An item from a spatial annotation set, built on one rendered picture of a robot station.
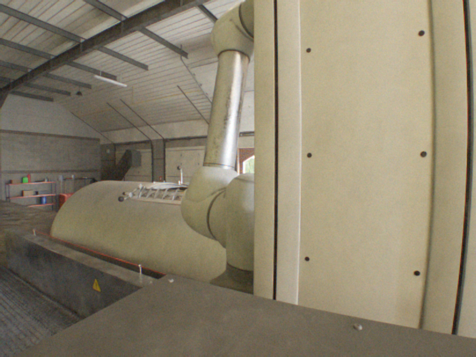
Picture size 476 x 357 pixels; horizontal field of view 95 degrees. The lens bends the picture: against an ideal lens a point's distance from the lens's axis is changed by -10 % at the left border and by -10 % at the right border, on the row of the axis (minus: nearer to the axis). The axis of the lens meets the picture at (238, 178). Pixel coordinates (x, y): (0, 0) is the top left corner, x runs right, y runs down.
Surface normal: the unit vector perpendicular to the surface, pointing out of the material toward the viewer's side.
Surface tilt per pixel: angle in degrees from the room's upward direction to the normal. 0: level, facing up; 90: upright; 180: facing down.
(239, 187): 64
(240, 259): 96
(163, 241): 59
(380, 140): 90
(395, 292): 90
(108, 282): 90
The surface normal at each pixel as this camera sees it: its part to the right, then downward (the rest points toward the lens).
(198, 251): -0.41, -0.43
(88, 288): -0.47, 0.04
